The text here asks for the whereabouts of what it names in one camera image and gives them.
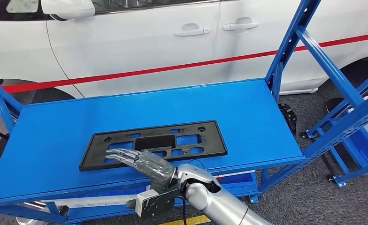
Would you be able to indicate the black ribbed plastic part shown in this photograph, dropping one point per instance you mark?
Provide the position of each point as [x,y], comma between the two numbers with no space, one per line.
[288,119]

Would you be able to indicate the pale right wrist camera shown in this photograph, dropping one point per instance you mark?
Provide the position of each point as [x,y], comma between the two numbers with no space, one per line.
[145,198]

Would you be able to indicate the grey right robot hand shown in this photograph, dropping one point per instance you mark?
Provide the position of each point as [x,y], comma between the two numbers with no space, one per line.
[156,169]

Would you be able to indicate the black-topped stanchion post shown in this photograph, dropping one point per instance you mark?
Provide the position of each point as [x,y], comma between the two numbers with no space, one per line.
[2,148]

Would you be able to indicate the white car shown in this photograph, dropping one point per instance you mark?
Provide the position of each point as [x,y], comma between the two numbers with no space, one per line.
[125,46]

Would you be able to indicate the red plastic object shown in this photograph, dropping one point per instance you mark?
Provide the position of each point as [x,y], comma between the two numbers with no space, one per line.
[218,178]

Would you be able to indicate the chrome base stanchion post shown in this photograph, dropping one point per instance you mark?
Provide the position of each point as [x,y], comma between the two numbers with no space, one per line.
[31,221]

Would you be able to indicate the black plastic plate bracket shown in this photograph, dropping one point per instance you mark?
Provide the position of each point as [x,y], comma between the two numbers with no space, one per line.
[156,143]

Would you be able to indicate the red barrier belt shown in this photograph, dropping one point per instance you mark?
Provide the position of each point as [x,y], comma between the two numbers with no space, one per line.
[171,67]

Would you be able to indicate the blue shelf rack with casters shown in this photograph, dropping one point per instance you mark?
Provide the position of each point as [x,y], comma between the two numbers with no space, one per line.
[339,181]

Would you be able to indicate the blue metal shelf rack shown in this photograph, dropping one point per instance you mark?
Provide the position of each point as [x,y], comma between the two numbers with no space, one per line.
[62,139]

